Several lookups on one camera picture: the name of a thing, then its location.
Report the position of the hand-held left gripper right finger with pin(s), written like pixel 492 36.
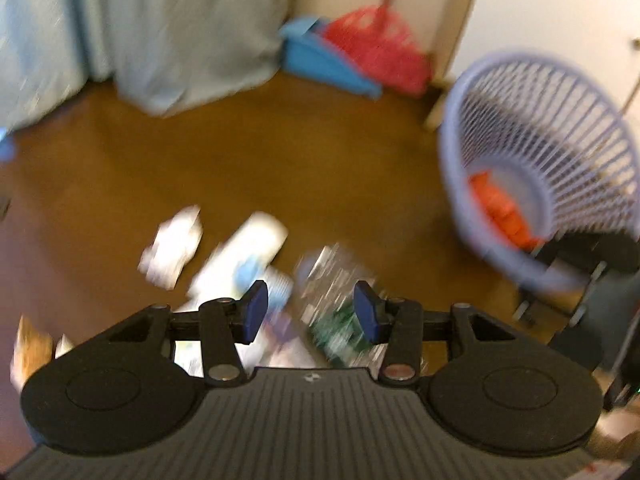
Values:
pixel 365 310

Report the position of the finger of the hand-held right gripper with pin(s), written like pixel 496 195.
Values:
pixel 555 295

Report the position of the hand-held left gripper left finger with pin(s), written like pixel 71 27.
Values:
pixel 257 305

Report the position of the crushed clear plastic bottle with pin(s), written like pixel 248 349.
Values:
pixel 330 290

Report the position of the white paper roll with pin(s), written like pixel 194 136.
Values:
pixel 250 240

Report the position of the white tissue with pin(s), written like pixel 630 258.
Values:
pixel 170 245

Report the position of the purple plastic mesh basket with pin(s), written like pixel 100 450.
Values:
pixel 452 170

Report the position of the brown paper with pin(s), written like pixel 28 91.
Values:
pixel 30 355

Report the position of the orange wrapper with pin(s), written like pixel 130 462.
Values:
pixel 500 210

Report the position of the wooden furniture leg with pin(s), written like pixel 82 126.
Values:
pixel 436 112

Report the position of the red broom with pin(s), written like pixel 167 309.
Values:
pixel 380 40

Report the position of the white wooden cabinet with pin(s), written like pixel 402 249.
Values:
pixel 525 0

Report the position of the teal star curtain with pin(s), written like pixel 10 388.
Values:
pixel 45 35

